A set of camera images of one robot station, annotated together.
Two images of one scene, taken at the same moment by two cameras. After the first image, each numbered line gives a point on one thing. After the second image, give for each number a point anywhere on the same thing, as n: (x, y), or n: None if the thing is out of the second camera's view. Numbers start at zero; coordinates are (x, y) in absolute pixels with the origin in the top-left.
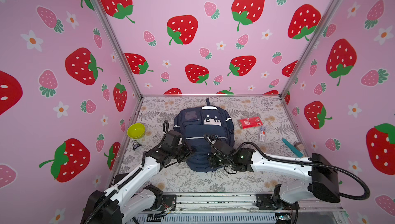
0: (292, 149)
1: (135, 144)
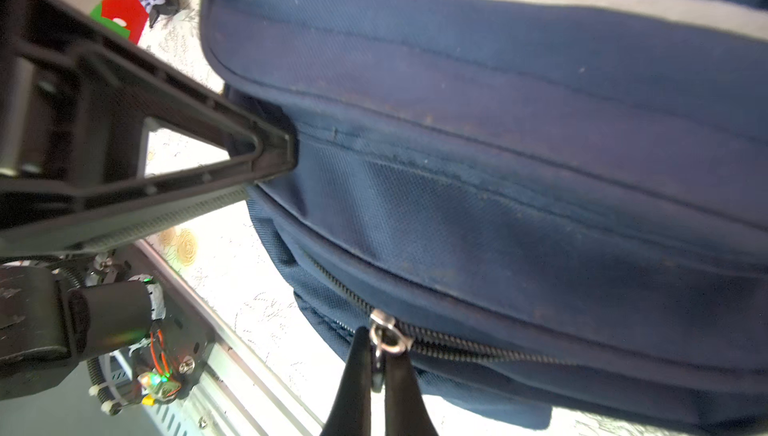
0: None
1: (163, 1)
